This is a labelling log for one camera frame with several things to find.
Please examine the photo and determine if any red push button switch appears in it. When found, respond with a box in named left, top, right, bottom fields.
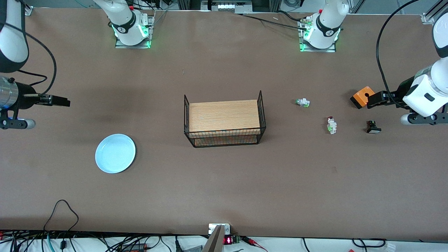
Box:
left=326, top=116, right=338, bottom=135

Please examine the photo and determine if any light blue round plate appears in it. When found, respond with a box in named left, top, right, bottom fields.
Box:
left=95, top=133, right=137, bottom=174

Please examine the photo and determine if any black green push button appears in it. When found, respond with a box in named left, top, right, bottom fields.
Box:
left=366, top=120, right=382, bottom=135

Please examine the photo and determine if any black power adapter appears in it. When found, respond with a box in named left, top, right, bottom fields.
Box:
left=120, top=243, right=148, bottom=252

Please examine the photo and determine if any white power strip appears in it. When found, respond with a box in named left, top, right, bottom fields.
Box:
left=209, top=0, right=253, bottom=12

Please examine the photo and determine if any red clip test lead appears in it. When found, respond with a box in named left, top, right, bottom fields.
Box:
left=241, top=236, right=269, bottom=252

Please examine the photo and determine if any orange button enclosure box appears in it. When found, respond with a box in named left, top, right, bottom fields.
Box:
left=350, top=85, right=376, bottom=110

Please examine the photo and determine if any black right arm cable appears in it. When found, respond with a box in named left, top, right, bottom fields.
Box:
left=13, top=21, right=57, bottom=97

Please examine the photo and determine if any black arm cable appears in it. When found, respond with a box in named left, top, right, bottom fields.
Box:
left=13, top=21, right=57, bottom=97
left=376, top=0, right=421, bottom=110

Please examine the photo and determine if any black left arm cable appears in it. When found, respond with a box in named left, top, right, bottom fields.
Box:
left=376, top=0, right=421, bottom=110

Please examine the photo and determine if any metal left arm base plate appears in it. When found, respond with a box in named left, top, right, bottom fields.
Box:
left=298, top=17, right=337, bottom=53

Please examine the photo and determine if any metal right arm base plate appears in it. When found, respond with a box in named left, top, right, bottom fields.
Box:
left=114, top=14, right=155, bottom=49

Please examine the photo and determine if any thin black looped cable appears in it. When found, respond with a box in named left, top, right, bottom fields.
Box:
left=43, top=199, right=79, bottom=232

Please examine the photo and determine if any long black table cable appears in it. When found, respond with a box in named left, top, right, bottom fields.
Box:
left=241, top=13, right=309, bottom=30

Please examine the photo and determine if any flat black cable loop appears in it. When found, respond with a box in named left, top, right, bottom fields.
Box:
left=351, top=238, right=387, bottom=249

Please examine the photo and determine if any tangled black cable bundle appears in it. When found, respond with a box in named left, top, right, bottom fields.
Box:
left=0, top=229, right=174, bottom=252

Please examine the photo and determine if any black wire rack wooden shelf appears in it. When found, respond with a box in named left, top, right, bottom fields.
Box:
left=184, top=90, right=267, bottom=148

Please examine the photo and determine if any small metal bracket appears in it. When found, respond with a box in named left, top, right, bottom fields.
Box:
left=208, top=223, right=232, bottom=236

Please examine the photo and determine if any grey camera pole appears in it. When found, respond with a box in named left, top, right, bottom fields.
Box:
left=202, top=225, right=225, bottom=252

